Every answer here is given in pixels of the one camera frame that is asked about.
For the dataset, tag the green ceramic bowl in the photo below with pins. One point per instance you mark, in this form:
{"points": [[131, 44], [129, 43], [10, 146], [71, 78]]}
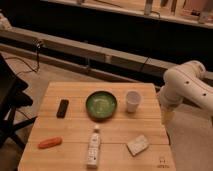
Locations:
{"points": [[101, 105]]}

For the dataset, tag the white plastic bottle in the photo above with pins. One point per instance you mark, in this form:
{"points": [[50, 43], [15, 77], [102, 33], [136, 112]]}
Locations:
{"points": [[94, 148]]}

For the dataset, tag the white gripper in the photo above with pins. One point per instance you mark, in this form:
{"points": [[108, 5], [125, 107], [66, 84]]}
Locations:
{"points": [[169, 99]]}

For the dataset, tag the long metal rail beam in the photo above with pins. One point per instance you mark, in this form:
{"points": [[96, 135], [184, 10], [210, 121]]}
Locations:
{"points": [[88, 58]]}

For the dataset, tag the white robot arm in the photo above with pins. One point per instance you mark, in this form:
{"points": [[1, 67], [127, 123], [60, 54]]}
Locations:
{"points": [[184, 81]]}

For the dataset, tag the black remote control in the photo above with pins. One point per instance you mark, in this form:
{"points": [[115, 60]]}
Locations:
{"points": [[62, 108]]}

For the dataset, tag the black office chair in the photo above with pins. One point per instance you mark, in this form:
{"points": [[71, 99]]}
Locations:
{"points": [[12, 97]]}

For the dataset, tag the orange carrot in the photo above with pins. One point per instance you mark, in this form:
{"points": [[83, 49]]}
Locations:
{"points": [[50, 143]]}

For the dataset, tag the white ceramic cup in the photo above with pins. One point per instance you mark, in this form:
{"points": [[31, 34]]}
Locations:
{"points": [[133, 99]]}

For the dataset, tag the white sponge block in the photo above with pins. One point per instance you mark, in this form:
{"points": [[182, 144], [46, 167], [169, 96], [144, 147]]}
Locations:
{"points": [[138, 145]]}

